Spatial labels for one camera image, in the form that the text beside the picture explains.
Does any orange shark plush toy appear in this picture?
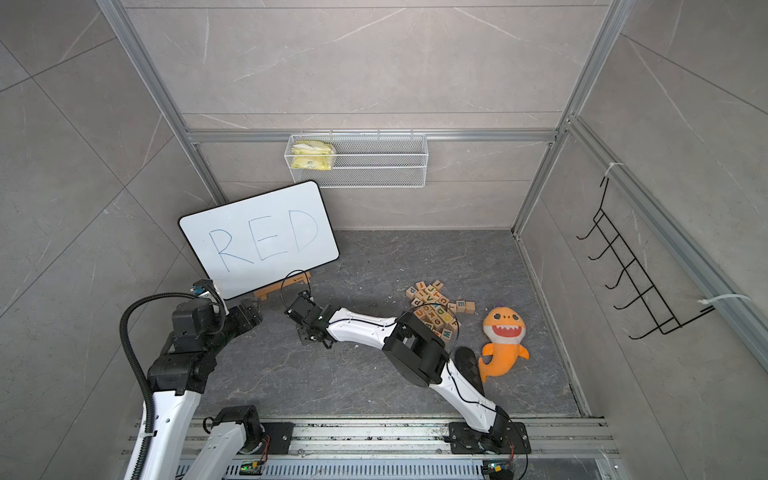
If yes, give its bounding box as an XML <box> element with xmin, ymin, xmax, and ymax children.
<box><xmin>478</xmin><ymin>307</ymin><xmax>530</xmax><ymax>383</ymax></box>

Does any pile of wooden letter blocks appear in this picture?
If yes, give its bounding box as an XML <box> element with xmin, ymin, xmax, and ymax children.
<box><xmin>405</xmin><ymin>280</ymin><xmax>464</xmax><ymax>343</ymax></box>

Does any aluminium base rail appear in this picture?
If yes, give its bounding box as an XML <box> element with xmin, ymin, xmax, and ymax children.
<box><xmin>214</xmin><ymin>417</ymin><xmax>629</xmax><ymax>479</ymax></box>

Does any lone wooden block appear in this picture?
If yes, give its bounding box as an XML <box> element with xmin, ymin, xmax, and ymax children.
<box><xmin>456</xmin><ymin>300</ymin><xmax>476</xmax><ymax>314</ymax></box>

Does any wooden whiteboard stand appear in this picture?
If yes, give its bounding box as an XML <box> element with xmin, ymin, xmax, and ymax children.
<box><xmin>253</xmin><ymin>270</ymin><xmax>311</xmax><ymax>301</ymax></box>

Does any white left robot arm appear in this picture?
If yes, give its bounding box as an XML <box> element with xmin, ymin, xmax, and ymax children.
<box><xmin>118</xmin><ymin>279</ymin><xmax>271</xmax><ymax>479</ymax></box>

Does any whiteboard with RED written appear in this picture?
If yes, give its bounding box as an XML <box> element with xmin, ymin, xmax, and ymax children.
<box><xmin>178</xmin><ymin>180</ymin><xmax>340</xmax><ymax>300</ymax></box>

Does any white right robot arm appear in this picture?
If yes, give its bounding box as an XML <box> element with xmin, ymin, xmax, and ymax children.
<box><xmin>284</xmin><ymin>288</ymin><xmax>531</xmax><ymax>456</ymax></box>

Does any black wall hook rack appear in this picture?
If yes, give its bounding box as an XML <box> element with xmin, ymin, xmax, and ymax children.
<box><xmin>576</xmin><ymin>177</ymin><xmax>715</xmax><ymax>341</ymax></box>

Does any white wire mesh basket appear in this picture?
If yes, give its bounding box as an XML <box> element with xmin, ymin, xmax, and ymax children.
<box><xmin>284</xmin><ymin>132</ymin><xmax>429</xmax><ymax>189</ymax></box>

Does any yellow packet in basket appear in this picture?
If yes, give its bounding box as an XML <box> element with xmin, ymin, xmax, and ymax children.
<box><xmin>290</xmin><ymin>140</ymin><xmax>336</xmax><ymax>171</ymax></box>

